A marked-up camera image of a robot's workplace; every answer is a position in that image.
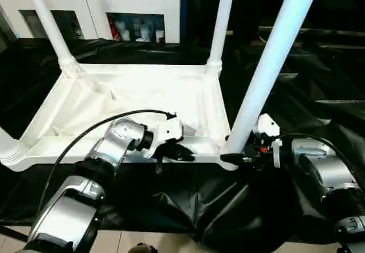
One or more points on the white plastic table top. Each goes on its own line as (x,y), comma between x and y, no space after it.
(128,93)

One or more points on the grey curtain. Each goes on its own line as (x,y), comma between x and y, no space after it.
(5,33)

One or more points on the black piano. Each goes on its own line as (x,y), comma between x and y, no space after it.
(336,5)

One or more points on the white plastic table leg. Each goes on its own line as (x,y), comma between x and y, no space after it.
(10,147)
(222,25)
(51,25)
(271,59)

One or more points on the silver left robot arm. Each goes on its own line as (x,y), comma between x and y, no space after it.
(114,142)

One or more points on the black folding table frame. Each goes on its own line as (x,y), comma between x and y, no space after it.
(12,233)

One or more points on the black work mat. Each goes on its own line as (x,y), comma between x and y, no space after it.
(313,93)

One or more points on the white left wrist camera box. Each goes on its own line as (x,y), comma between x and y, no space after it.
(168,130)

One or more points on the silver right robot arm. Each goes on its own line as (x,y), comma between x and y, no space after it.
(328,173)

